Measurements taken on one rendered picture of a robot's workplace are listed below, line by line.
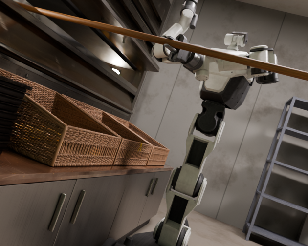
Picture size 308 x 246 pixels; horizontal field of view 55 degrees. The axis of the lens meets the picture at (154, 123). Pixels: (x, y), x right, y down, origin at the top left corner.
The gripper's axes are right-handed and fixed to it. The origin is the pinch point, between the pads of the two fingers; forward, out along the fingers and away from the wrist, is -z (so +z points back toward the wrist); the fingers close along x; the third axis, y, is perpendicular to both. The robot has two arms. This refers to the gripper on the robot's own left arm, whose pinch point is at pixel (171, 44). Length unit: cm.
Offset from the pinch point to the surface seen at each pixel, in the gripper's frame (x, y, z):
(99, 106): 32, 101, 39
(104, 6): -19, 57, -7
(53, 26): 4, 61, -27
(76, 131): 48, 3, -26
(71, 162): 60, 6, -21
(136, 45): -20, 86, 41
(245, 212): 93, 99, 315
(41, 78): 31, 64, -22
